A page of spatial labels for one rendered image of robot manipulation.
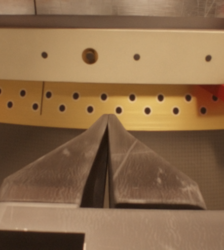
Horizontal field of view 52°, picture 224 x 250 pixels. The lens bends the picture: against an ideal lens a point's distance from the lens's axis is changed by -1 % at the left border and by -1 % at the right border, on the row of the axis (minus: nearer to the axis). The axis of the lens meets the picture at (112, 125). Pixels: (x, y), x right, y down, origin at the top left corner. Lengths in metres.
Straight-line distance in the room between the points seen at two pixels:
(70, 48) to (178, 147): 0.16
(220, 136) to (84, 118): 0.16
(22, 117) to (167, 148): 0.17
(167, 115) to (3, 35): 0.18
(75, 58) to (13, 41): 0.06
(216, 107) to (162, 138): 0.07
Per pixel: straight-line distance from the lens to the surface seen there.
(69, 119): 0.27
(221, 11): 0.28
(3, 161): 0.31
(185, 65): 0.23
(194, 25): 0.28
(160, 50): 0.22
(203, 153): 0.29
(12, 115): 0.30
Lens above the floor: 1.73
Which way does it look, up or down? 26 degrees down
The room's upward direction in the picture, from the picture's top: 1 degrees clockwise
